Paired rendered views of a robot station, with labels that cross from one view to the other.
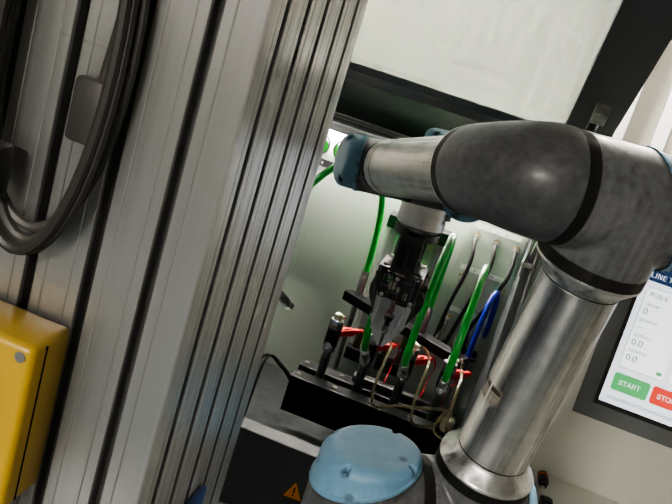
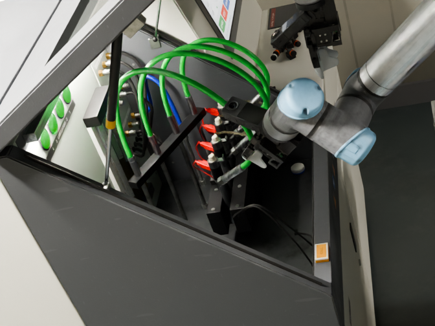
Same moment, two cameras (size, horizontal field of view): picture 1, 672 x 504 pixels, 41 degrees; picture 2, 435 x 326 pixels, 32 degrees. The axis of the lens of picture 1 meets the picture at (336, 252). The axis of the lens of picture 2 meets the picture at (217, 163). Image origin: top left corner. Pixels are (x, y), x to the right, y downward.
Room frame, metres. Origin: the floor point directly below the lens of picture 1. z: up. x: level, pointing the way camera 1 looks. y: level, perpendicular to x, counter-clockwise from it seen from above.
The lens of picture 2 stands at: (1.45, 1.47, 2.15)
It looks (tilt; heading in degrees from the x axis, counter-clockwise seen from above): 35 degrees down; 278
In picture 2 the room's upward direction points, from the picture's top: 20 degrees counter-clockwise
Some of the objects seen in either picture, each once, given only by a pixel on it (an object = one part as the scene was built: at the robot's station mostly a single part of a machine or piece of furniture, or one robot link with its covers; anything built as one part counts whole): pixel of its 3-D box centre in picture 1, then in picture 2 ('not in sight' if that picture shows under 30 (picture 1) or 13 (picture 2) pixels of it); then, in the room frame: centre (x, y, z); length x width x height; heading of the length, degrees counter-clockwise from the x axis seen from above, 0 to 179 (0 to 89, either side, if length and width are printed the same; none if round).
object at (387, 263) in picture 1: (406, 264); (318, 21); (1.34, -0.11, 1.36); 0.09 x 0.08 x 0.12; 171
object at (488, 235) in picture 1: (479, 283); (120, 94); (1.89, -0.32, 1.20); 0.13 x 0.03 x 0.31; 81
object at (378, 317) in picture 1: (376, 320); (326, 63); (1.34, -0.10, 1.25); 0.06 x 0.03 x 0.09; 171
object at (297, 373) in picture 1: (363, 427); (237, 189); (1.65, -0.16, 0.91); 0.34 x 0.10 x 0.15; 81
